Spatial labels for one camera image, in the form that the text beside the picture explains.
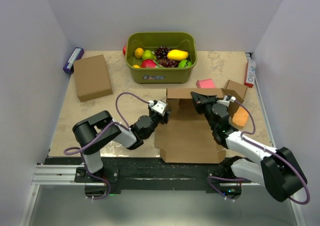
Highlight red fruit behind bin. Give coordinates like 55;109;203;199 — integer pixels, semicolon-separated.
122;45;127;56

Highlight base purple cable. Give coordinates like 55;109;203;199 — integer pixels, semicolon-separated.
79;152;112;201
205;173;243;201

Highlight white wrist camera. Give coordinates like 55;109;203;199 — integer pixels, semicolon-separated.
217;94;236;108
148;100;168;116

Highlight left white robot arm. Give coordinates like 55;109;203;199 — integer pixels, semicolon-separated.
72;109;171;182

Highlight red white toothpaste box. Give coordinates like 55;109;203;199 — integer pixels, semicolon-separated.
244;59;256;88

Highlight upper purple grapes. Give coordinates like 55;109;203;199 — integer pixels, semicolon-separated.
154;46;171;60

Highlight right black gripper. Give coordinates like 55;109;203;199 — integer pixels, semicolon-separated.
190;92;219;131

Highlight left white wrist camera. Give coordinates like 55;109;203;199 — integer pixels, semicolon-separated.
148;100;168;116

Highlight orange fruit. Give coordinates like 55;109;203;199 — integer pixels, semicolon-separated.
134;47;144;59

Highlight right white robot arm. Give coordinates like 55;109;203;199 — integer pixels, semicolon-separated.
190;91;311;205

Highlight small brown cardboard box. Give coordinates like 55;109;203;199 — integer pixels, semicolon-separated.
224;79;248;100

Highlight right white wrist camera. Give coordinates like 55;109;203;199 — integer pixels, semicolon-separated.
217;94;236;108

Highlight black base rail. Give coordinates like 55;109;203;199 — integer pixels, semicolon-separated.
43;156;258;196

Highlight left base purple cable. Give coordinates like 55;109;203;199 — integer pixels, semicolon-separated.
79;152;112;201

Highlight pink dragon fruit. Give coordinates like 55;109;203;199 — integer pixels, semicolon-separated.
140;59;160;69

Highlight pink sponge block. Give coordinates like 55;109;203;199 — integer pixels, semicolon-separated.
195;78;216;89

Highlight closed brown cardboard box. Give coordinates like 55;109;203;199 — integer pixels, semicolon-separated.
73;54;113;102

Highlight olive green plastic bin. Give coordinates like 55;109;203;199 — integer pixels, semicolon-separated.
124;31;198;84

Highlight purple grapes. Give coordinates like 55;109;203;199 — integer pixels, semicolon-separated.
157;59;180;68
154;46;171;60

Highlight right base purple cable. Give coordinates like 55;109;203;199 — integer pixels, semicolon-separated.
205;173;243;201

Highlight brown cardboard paper box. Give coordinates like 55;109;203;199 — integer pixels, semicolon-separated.
154;88;246;164

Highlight lower purple grapes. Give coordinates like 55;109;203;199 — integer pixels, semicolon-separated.
157;59;180;68

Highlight orange sponge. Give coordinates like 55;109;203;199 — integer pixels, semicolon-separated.
232;106;249;128

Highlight purple white box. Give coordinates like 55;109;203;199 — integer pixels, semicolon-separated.
63;47;85;75

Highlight green pear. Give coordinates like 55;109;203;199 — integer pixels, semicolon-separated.
141;49;157;61

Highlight yellow mango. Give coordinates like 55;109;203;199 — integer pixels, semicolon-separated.
167;49;189;61

